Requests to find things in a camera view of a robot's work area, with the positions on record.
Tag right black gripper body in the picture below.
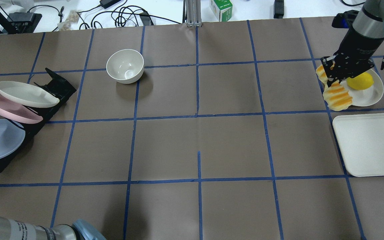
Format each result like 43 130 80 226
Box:
321 52 374 80

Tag striped bread loaf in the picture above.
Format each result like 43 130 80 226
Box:
316 65 353 111

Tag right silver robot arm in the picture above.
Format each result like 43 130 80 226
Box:
321 0 384 87

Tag white round plate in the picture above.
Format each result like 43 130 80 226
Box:
341 69 384 107

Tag black plate rack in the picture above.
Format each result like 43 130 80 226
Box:
0 68 77 173

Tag cream plate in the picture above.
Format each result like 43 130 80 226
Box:
0 81 60 108

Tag pink plate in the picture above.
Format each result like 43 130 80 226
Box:
0 96 43 124

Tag yellow lemon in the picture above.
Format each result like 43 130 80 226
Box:
346 72 374 91

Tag white rectangular tray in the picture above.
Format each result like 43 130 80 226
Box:
332 113 384 177

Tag black power adapter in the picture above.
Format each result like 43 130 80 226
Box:
273 0 285 19

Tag green white carton box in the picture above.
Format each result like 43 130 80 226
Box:
209 0 233 22

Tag white bowl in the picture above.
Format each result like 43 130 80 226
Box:
106 49 144 84

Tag aluminium frame post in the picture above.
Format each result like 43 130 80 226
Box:
183 0 202 27

